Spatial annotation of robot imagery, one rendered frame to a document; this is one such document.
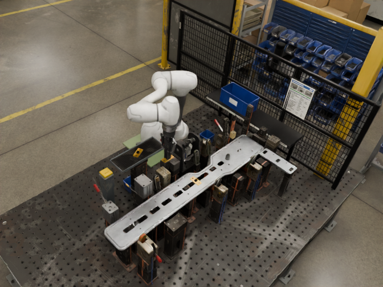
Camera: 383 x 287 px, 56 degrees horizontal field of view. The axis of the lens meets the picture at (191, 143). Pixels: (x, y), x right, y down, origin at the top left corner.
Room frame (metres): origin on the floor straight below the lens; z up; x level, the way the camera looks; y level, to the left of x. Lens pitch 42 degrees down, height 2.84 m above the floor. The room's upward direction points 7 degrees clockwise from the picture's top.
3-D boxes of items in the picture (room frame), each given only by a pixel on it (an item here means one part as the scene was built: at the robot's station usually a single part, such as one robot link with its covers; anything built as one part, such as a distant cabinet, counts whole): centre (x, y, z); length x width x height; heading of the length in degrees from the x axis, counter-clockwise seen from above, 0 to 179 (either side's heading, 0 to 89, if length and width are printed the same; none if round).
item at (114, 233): (1.66, -0.05, 1.00); 1.38 x 0.22 x 0.02; 140
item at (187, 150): (1.89, 0.03, 0.94); 0.18 x 0.13 x 0.49; 140
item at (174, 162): (1.78, 0.11, 0.89); 0.13 x 0.11 x 0.38; 50
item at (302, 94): (2.39, -0.79, 1.30); 0.23 x 0.02 x 0.31; 50
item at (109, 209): (1.33, 0.45, 0.88); 0.11 x 0.10 x 0.36; 50
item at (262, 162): (1.97, -0.55, 0.84); 0.11 x 0.10 x 0.28; 50
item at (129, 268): (1.20, 0.35, 0.84); 0.18 x 0.06 x 0.29; 50
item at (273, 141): (2.16, -0.64, 0.88); 0.08 x 0.08 x 0.36; 50
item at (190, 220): (1.62, -0.01, 0.84); 0.17 x 0.06 x 0.29; 50
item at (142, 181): (1.53, 0.28, 0.90); 0.13 x 0.10 x 0.41; 50
